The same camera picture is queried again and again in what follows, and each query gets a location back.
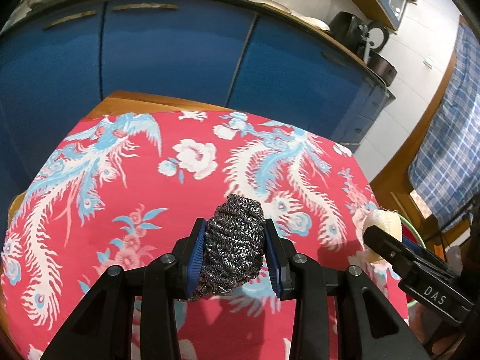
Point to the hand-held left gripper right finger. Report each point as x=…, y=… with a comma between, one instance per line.
x=275, y=266

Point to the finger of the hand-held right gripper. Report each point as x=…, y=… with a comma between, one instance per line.
x=386, y=243
x=416, y=245

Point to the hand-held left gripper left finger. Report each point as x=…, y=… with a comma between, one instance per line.
x=195, y=260

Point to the red basin with green rim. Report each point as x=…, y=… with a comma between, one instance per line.
x=412, y=232

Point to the cream cloth ball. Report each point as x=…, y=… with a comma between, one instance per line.
x=382, y=218

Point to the steel wool scourer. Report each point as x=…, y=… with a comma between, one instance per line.
x=232, y=247

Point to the wooden door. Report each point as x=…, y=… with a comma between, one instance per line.
x=397, y=180

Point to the red floral tablecloth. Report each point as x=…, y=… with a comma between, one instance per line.
x=150, y=195

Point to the blue plaid curtain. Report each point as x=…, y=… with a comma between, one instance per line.
x=450, y=138

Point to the wooden table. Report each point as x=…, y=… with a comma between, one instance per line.
x=123, y=103

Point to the blue lower kitchen cabinet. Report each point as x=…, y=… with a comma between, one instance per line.
x=168, y=52

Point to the white plate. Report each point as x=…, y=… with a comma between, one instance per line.
x=266, y=2

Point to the white wall switch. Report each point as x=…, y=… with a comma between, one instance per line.
x=429, y=62

